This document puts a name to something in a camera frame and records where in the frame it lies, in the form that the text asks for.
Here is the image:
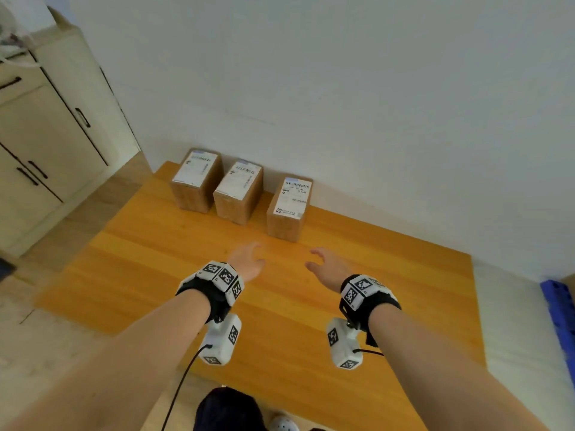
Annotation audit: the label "person's right hand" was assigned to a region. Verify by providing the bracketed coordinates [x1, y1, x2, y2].
[305, 246, 356, 295]

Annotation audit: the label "person's left hand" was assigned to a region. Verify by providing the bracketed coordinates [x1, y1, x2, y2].
[226, 241, 266, 283]

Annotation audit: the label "small cardboard box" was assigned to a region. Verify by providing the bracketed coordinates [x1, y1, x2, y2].
[170, 147, 224, 215]
[266, 176, 314, 244]
[213, 160, 265, 226]

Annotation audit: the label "blue perforated plastic pallet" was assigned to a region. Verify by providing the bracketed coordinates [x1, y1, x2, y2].
[540, 278, 575, 389]

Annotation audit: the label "person's right forearm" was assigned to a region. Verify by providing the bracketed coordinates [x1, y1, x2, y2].
[368, 305, 551, 431]

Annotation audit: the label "person's left forearm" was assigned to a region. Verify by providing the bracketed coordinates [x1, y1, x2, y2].
[0, 289, 212, 431]

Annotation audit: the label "person's dark trousers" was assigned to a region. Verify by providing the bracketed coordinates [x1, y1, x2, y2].
[193, 386, 268, 431]

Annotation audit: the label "person's right white shoe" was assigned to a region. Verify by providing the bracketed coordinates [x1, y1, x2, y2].
[269, 413, 299, 431]

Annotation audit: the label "black wristband with marker tags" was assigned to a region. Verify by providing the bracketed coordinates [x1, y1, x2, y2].
[339, 274, 402, 348]
[175, 260, 246, 324]

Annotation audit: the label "orange wooden table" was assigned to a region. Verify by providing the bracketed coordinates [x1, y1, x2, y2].
[35, 161, 488, 431]

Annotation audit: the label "beige cabinet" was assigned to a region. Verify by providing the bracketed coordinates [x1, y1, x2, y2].
[0, 8, 141, 259]

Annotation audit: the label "white plastic bag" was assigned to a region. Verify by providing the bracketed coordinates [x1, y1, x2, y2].
[0, 0, 59, 68]

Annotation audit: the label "white marker-tagged wrist camera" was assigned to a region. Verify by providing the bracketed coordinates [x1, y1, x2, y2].
[326, 317, 362, 370]
[199, 312, 243, 366]

